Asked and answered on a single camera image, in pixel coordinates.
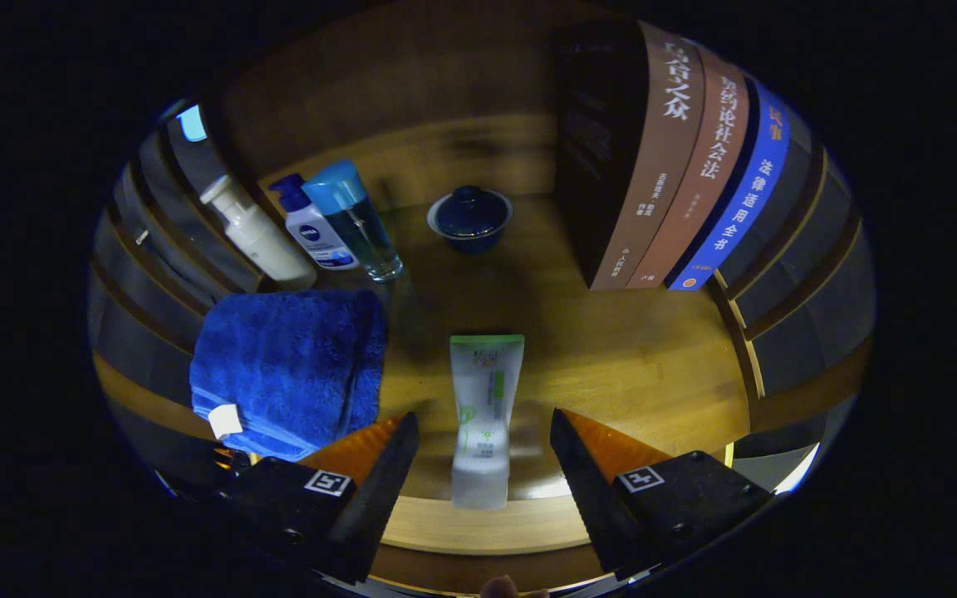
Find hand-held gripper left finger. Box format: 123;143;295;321
217;411;420;585

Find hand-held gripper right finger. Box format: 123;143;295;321
549;408;774;582

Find white tube with green label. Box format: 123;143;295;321
449;334;526;511

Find wooden countertop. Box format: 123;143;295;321
92;162;874;556

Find wooden cabinet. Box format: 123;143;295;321
88;0;876;595

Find folded blue towel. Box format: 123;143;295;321
189;288;388;463

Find white bottle with blue cap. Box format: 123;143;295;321
268;173;361;272

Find clear blue bottle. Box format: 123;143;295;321
302;159;405;283

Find white pump bottle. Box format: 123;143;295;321
199;174;318;290

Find dark blue lidded teacup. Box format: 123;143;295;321
427;185;515;255

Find reddish brown book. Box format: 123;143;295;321
626;46;752;290

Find blue book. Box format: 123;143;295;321
665;76;793;292

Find dark brown book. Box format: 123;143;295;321
553;21;706;292

